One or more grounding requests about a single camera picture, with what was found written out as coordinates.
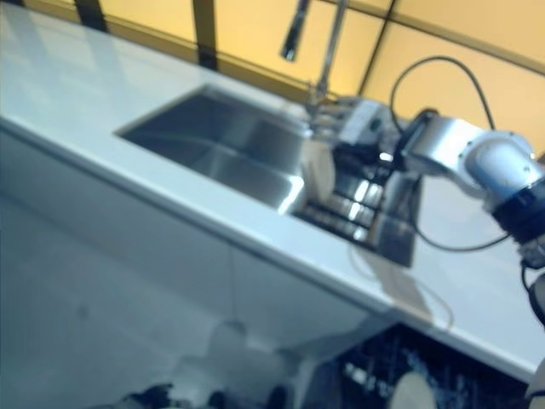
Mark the narrow white cabinet door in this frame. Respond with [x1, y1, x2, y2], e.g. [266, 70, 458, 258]
[231, 245, 387, 357]

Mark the black dish drying rack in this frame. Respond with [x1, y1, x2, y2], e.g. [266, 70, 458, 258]
[293, 151, 410, 253]

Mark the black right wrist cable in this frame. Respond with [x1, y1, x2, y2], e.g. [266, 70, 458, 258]
[389, 55, 517, 252]

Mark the dark wire dishwasher rack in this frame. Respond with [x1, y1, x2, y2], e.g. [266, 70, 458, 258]
[340, 335, 534, 409]

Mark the chrome gooseneck kitchen faucet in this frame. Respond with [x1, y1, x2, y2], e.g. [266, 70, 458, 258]
[278, 0, 351, 108]

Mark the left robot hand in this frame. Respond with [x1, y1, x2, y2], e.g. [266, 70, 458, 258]
[123, 383, 180, 409]

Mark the cream round plate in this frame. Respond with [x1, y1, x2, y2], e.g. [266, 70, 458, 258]
[391, 369, 438, 409]
[300, 138, 338, 204]

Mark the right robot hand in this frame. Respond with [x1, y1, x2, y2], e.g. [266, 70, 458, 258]
[314, 97, 405, 171]

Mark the built-in dishwasher black interior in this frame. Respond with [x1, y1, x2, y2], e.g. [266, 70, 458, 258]
[314, 322, 545, 409]

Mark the stainless steel sink basin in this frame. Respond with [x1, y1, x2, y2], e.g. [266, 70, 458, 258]
[113, 83, 416, 269]

